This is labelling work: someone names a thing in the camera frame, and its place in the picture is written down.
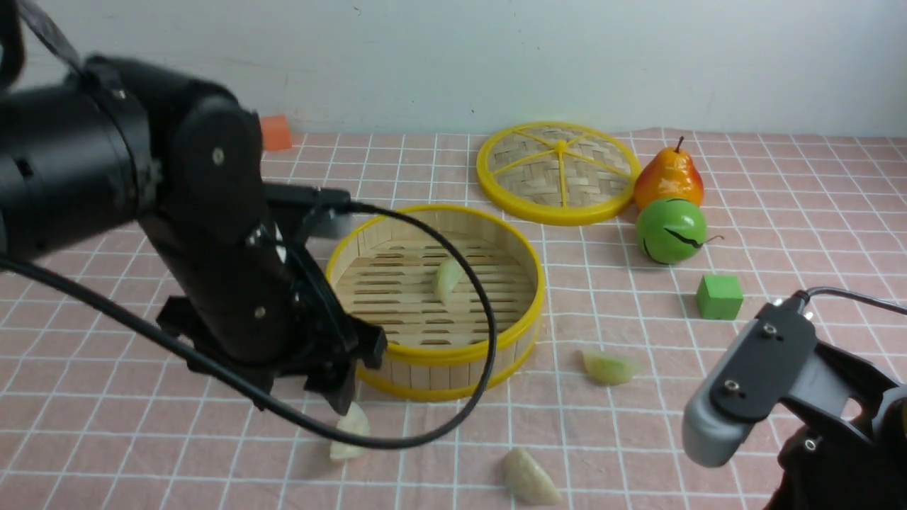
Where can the orange foam cube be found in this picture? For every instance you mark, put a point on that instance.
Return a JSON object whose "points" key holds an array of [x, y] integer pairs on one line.
{"points": [[276, 133]]}

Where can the white dumpling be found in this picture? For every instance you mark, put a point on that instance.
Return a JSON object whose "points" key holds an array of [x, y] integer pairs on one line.
{"points": [[527, 480], [354, 422]]}

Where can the bamboo steamer tray yellow rim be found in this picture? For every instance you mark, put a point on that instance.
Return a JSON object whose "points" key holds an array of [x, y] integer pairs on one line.
{"points": [[383, 273]]}

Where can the pale green dumpling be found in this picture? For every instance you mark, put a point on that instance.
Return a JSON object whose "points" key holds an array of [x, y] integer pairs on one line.
{"points": [[446, 279], [608, 369]]}

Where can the pink checked tablecloth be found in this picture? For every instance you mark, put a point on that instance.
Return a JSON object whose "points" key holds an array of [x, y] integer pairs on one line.
{"points": [[95, 418]]}

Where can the orange yellow toy pear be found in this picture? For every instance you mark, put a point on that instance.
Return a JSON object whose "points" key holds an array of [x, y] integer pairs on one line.
{"points": [[670, 175]]}

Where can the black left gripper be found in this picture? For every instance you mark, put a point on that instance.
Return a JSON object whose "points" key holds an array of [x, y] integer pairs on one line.
{"points": [[254, 299]]}

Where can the woven steamer lid yellow rim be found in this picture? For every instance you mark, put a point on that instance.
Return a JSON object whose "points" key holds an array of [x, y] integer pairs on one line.
{"points": [[556, 173]]}

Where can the green toy apple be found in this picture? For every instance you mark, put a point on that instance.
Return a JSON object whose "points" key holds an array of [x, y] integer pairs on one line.
{"points": [[672, 230]]}

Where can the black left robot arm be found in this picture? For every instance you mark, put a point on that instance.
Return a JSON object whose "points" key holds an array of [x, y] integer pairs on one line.
{"points": [[128, 142]]}

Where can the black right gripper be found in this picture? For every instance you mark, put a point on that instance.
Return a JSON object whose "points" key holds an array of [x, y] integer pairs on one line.
{"points": [[849, 452]]}

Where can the green foam cube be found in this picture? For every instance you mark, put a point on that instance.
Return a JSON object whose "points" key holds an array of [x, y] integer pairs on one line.
{"points": [[719, 297]]}

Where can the grey black wrist camera right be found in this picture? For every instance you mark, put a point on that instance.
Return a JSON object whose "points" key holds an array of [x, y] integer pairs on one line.
{"points": [[755, 373]]}

